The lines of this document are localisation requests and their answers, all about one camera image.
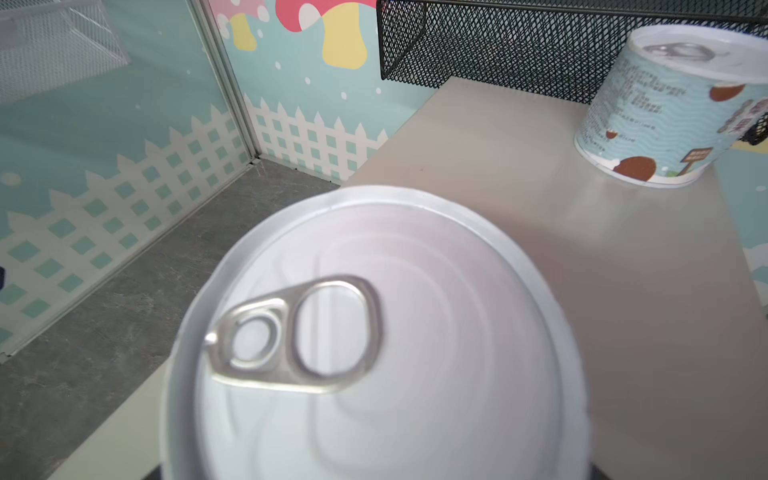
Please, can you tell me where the pink label can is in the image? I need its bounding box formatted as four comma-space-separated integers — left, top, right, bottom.
160, 186, 591, 479

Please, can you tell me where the blue label can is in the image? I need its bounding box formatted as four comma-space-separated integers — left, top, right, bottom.
574, 25, 767, 188

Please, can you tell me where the beige metal cabinet counter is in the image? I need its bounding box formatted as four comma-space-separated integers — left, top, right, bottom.
56, 78, 767, 479

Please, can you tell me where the black mesh wall basket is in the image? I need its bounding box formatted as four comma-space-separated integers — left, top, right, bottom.
376, 0, 768, 145

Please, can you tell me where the white wire wall basket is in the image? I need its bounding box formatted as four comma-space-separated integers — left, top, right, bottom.
1, 0, 131, 104

